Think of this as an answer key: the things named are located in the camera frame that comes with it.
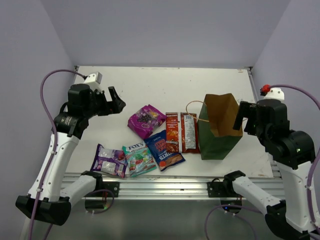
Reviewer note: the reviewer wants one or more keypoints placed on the teal Fox's candy bag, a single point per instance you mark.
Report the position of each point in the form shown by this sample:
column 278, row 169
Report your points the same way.
column 139, row 158

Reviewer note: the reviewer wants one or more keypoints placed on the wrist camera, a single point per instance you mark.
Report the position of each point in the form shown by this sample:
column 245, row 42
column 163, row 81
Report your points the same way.
column 268, row 92
column 93, row 78

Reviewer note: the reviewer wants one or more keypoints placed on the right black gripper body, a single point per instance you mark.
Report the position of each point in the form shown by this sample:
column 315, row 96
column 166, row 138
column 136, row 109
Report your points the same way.
column 253, row 126

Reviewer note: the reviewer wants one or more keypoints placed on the purple silver candy bag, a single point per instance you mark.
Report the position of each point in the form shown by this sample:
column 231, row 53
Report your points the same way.
column 109, row 161

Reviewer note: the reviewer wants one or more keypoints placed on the blue Burts chips bag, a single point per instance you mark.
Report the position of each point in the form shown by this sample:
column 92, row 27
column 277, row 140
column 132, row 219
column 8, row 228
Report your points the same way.
column 156, row 144

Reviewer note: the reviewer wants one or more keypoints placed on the aluminium front rail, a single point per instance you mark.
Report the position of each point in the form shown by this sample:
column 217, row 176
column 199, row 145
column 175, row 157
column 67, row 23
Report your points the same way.
column 173, row 187

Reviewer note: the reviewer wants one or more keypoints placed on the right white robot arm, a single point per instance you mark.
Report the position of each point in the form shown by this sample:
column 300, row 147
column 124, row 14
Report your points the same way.
column 295, row 217

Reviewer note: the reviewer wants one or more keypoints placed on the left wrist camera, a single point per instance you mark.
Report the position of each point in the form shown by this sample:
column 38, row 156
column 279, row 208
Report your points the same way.
column 93, row 78

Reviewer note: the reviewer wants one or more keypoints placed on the red snack bag back side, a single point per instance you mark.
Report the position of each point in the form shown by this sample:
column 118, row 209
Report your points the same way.
column 189, row 133

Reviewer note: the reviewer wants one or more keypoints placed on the green paper bag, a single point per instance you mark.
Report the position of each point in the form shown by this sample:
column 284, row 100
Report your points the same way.
column 215, row 122

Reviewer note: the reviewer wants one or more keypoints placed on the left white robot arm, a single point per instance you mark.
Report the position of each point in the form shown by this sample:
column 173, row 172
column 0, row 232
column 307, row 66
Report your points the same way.
column 46, row 201

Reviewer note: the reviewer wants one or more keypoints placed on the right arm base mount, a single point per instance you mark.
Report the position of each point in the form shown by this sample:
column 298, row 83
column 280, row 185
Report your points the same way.
column 222, row 190

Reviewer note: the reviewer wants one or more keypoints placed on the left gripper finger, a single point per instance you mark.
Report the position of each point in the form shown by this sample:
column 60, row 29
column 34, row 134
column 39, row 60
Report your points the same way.
column 113, row 93
column 116, row 106

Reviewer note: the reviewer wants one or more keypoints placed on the magenta grape candy bag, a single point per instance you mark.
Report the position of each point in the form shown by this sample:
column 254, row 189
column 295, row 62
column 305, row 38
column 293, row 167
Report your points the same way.
column 146, row 120

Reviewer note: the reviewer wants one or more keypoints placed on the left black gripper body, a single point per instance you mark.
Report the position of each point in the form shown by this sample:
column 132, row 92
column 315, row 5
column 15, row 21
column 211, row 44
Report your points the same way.
column 98, row 105

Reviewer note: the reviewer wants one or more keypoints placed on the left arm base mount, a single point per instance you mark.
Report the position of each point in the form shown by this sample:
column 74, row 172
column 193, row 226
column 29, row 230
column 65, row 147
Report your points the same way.
column 102, row 199

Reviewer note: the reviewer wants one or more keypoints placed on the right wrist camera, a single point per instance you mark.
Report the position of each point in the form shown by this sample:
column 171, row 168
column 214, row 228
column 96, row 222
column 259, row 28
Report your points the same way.
column 268, row 92

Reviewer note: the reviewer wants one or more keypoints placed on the red Doritos chip bag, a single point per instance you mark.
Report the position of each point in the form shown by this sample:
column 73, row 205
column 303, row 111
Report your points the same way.
column 173, row 132

